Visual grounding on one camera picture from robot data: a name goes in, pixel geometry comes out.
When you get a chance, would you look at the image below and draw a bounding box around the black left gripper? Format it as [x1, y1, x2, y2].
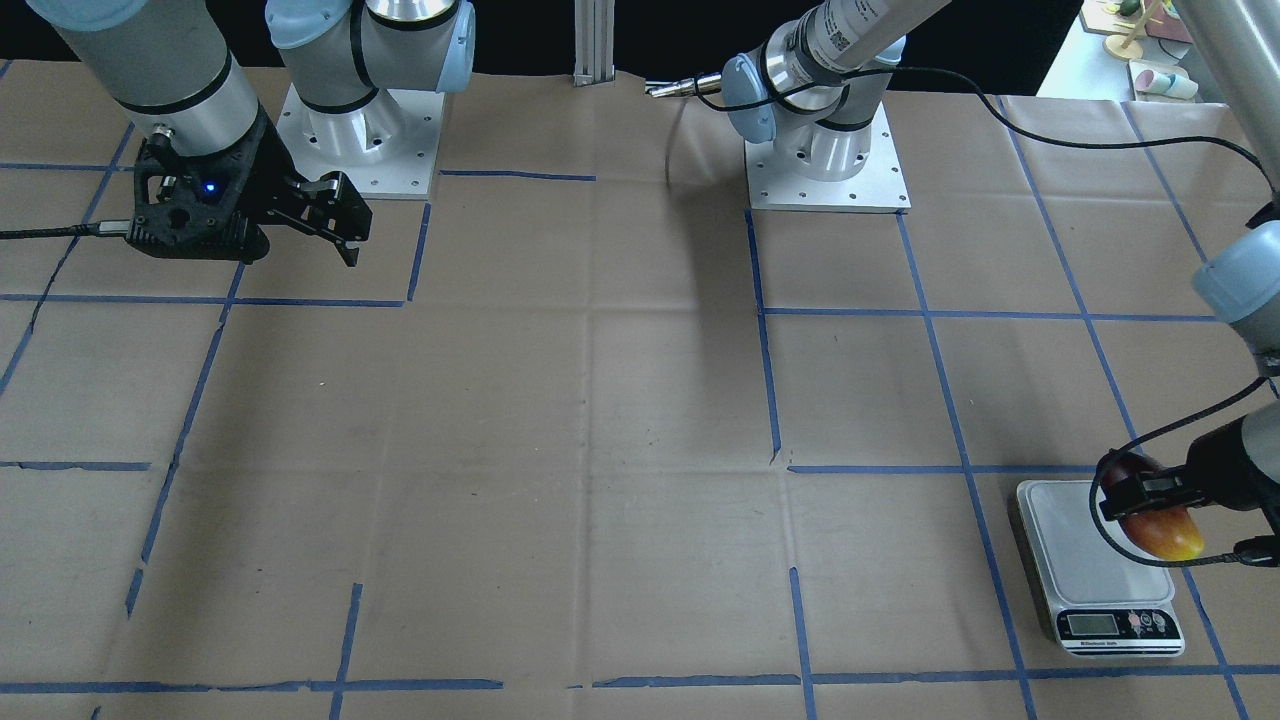
[1100, 405, 1279, 521]

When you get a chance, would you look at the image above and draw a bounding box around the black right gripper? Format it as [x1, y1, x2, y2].
[225, 106, 372, 268]

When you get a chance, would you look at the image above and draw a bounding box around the red yellow mango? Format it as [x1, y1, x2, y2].
[1100, 451, 1204, 561]

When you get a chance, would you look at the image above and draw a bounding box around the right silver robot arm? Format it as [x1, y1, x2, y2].
[20, 1, 477, 266]

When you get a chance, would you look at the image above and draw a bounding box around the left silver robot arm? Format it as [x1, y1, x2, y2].
[692, 1, 1277, 525]

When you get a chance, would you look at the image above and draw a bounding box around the silver digital kitchen scale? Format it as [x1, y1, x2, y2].
[1010, 479, 1187, 659]

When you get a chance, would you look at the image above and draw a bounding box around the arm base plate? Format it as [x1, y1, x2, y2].
[276, 86, 449, 201]
[745, 104, 913, 214]

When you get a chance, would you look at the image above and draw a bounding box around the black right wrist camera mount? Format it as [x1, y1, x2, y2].
[125, 124, 269, 264]

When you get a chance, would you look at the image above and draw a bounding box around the black braided cable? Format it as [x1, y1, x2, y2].
[0, 224, 131, 242]

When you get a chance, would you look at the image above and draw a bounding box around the aluminium frame post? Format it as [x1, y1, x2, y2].
[572, 0, 617, 87]

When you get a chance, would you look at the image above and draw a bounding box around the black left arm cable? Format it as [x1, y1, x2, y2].
[645, 65, 1280, 566]

